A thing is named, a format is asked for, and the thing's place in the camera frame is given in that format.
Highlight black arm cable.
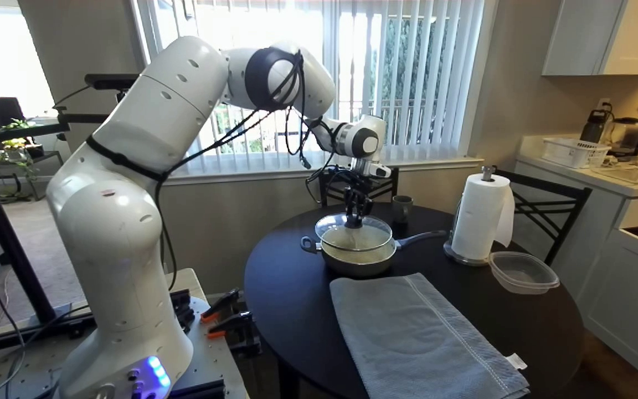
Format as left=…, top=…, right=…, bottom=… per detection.
left=162, top=49, right=314, bottom=183

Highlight glass electric kettle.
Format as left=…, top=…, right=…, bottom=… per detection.
left=605, top=114, right=638, bottom=160

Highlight clear plastic food container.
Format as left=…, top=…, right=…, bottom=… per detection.
left=489, top=250, right=563, bottom=296

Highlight black coffee maker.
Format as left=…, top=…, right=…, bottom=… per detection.
left=579, top=98, right=615, bottom=146

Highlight black orange clamp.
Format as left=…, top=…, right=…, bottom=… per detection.
left=199, top=286, right=244, bottom=320
left=207, top=308, right=253, bottom=340

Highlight white vertical window blinds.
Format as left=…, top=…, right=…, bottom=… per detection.
left=137, top=0, right=487, bottom=174

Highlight pan with white interior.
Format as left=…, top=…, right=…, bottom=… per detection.
left=299, top=220, right=449, bottom=278

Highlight black metal chair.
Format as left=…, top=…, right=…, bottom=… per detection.
left=317, top=163, right=400, bottom=211
left=495, top=169, right=594, bottom=266

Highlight white kitchen counter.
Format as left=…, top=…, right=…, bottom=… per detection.
left=517, top=131, right=638, bottom=388

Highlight robot base mounting table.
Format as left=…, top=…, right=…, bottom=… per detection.
left=0, top=266, right=251, bottom=399

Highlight white paper towel roll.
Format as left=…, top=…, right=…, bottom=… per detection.
left=440, top=163, right=517, bottom=266

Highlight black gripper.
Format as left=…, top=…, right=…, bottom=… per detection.
left=321, top=163, right=397, bottom=228

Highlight white wall cabinet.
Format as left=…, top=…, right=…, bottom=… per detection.
left=541, top=0, right=638, bottom=77

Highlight grey cloth towel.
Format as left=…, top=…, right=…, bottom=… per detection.
left=327, top=269, right=531, bottom=399

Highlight clear storage bin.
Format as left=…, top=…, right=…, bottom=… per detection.
left=538, top=134, right=613, bottom=170

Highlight black metal stand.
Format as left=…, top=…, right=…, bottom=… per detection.
left=0, top=123, right=99, bottom=357

